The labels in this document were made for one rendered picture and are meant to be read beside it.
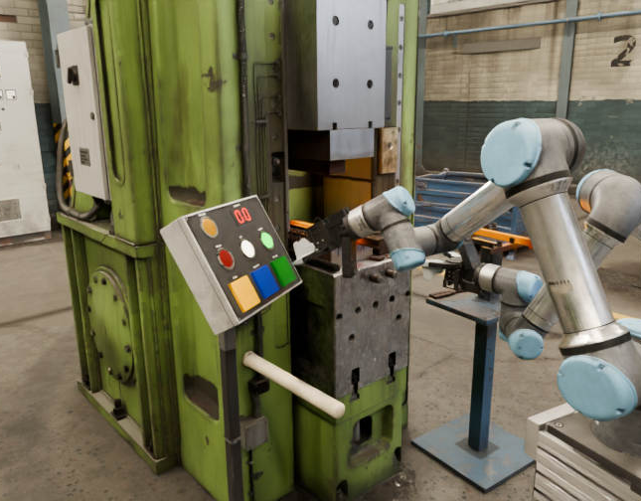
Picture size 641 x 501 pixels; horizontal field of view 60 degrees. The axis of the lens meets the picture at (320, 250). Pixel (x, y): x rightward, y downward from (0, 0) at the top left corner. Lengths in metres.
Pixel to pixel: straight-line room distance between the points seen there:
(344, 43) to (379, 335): 0.99
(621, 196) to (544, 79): 8.51
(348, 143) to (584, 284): 1.01
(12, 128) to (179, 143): 4.79
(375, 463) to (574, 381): 1.35
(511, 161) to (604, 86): 8.50
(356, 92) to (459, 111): 8.81
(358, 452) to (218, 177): 1.17
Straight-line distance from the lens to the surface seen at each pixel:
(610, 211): 1.40
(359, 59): 1.86
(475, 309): 2.18
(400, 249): 1.30
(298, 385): 1.70
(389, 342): 2.07
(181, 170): 2.05
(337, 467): 2.13
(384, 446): 2.30
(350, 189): 2.23
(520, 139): 1.02
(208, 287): 1.31
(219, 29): 1.72
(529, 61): 10.04
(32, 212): 6.85
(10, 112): 6.74
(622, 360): 1.04
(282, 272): 1.49
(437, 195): 5.81
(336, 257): 1.85
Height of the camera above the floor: 1.44
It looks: 15 degrees down
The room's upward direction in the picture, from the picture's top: 1 degrees counter-clockwise
